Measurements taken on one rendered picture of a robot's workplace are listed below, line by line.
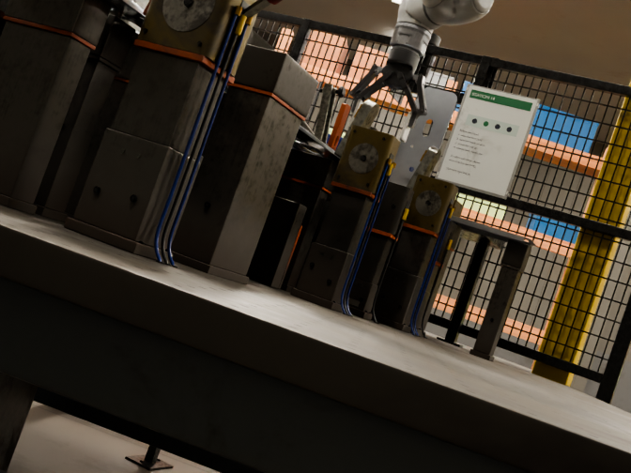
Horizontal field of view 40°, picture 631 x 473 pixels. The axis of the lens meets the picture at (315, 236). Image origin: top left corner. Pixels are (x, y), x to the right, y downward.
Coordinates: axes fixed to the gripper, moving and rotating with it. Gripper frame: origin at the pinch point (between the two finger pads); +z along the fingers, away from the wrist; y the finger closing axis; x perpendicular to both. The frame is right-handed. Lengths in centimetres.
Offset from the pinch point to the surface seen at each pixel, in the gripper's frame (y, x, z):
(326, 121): -14.7, 1.0, 1.1
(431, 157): 17.8, -7.4, 4.5
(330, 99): -14.6, -1.4, -4.2
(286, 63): 21, -87, 12
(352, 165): 16.4, -43.6, 16.7
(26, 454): -74, 11, 114
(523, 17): -151, 578, -255
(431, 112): 1.4, 26.6, -13.8
